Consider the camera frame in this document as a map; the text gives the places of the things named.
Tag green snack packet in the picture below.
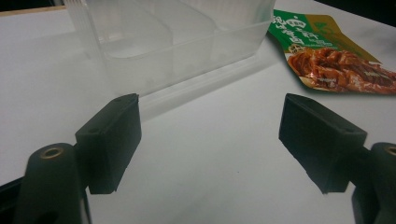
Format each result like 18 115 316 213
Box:
268 8 396 95

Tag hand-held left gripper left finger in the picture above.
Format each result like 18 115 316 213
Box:
75 92 143 195

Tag clear plastic container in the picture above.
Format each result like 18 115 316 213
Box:
64 0 277 122

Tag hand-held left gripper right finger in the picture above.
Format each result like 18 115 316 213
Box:
278 92 368 195

